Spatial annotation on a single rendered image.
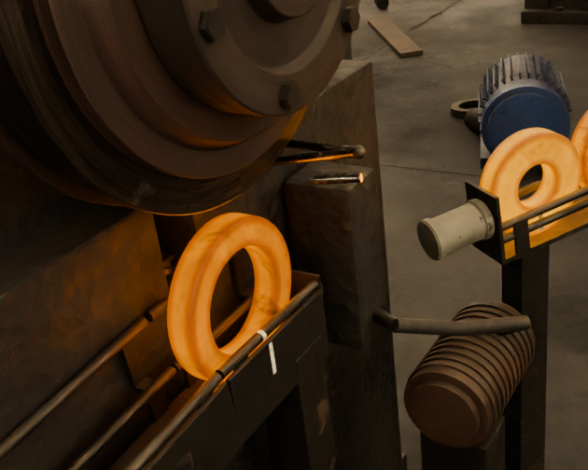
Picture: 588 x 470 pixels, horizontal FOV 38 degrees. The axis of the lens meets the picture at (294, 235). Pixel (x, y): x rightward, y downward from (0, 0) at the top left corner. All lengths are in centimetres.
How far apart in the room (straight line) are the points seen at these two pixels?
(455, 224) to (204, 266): 44
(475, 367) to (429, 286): 122
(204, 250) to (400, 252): 174
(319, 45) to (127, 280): 31
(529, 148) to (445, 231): 16
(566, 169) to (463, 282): 117
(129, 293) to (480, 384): 50
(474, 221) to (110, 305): 54
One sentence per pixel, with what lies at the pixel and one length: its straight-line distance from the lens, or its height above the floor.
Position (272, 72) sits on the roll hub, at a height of 102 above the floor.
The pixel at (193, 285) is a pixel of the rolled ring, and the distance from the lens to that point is 84.
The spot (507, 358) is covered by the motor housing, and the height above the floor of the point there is 51.
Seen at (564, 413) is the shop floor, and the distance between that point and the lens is 194.
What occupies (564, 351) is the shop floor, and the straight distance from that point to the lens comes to 212.
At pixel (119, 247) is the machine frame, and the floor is 85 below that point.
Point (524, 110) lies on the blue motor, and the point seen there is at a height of 26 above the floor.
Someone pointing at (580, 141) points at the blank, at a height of 75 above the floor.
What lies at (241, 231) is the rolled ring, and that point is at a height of 83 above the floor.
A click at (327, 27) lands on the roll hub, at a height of 103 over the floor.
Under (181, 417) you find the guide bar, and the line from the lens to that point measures 84.
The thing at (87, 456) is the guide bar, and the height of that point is 69.
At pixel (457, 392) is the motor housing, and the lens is 114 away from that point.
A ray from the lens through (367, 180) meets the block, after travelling 106.
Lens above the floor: 121
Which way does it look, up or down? 26 degrees down
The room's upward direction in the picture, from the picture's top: 7 degrees counter-clockwise
